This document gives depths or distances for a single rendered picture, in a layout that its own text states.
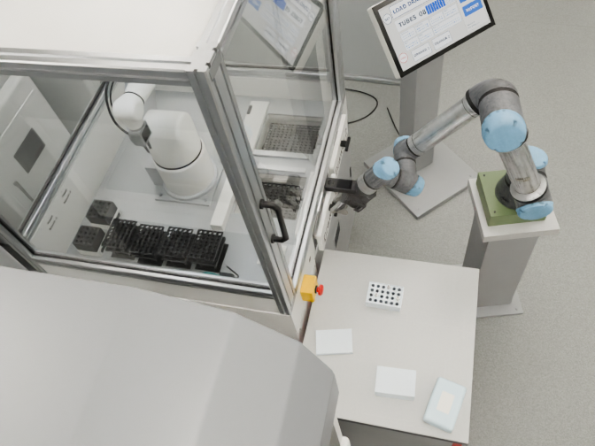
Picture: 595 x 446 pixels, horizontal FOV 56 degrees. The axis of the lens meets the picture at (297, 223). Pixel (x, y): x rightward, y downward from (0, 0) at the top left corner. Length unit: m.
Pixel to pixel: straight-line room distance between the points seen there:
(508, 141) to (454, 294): 0.64
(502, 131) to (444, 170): 1.65
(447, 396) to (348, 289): 0.51
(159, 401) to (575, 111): 3.24
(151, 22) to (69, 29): 0.18
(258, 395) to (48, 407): 0.34
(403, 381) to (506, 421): 0.94
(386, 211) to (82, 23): 2.23
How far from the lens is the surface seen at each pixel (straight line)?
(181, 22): 1.19
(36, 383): 1.05
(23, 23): 1.37
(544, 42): 4.21
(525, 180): 1.91
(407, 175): 1.90
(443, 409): 1.90
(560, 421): 2.82
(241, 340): 1.01
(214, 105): 1.07
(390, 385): 1.90
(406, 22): 2.50
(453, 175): 3.30
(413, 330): 2.02
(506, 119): 1.67
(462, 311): 2.07
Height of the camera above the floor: 2.63
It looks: 56 degrees down
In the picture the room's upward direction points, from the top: 14 degrees counter-clockwise
